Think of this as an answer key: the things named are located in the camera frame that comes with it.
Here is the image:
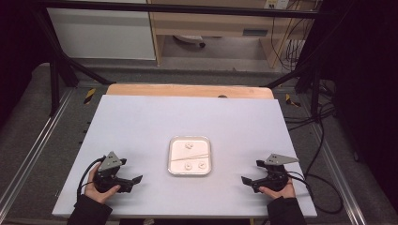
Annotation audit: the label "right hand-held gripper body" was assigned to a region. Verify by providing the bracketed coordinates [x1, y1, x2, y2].
[264, 153, 299, 192]

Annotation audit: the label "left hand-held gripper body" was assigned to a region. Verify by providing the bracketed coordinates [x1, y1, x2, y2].
[93, 151, 124, 193]

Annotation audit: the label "square white tray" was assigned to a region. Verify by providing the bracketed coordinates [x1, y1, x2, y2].
[167, 135, 213, 176]

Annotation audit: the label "thin wooden stick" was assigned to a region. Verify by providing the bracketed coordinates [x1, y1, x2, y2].
[171, 153, 210, 162]

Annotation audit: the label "person's right hand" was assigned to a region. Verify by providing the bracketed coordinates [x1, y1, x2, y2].
[258, 182, 297, 200]

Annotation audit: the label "person's left hand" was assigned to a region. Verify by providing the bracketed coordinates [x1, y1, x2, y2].
[84, 162, 122, 204]

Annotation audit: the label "white board sheet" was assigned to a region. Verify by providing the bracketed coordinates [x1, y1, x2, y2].
[52, 95, 318, 219]

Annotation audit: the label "yellow black tape mark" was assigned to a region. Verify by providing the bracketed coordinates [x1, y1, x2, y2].
[284, 93, 302, 108]

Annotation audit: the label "wooden table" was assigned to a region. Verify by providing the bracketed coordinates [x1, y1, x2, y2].
[105, 82, 275, 100]

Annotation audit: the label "black metal stand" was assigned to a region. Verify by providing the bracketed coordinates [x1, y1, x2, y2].
[265, 0, 356, 124]
[30, 7, 117, 117]

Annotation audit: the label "white cabinet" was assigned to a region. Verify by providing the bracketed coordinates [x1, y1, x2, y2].
[46, 0, 157, 61]

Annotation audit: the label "office chair base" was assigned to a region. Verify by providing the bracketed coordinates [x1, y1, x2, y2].
[173, 34, 207, 49]

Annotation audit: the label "light wooden desk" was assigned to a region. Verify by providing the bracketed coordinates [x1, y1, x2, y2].
[145, 0, 315, 68]

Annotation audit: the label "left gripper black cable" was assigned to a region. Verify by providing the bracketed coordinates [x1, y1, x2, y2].
[76, 157, 106, 207]

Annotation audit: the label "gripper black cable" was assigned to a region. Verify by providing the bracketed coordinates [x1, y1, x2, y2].
[284, 170, 344, 216]
[76, 157, 106, 207]

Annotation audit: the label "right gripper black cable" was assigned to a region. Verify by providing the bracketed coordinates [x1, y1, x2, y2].
[284, 170, 344, 216]

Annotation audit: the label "aluminium floor rail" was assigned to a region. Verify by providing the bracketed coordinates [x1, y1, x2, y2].
[311, 123, 368, 225]
[0, 88, 77, 214]

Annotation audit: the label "black floor cables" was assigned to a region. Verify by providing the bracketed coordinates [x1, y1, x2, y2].
[283, 79, 337, 132]

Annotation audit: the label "hanging black cables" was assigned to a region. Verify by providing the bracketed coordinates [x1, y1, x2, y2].
[269, 0, 315, 72]

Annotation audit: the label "white wall socket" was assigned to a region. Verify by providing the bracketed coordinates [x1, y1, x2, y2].
[263, 0, 291, 10]

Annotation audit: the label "black metal frame bar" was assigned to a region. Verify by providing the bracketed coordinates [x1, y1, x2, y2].
[31, 0, 323, 20]

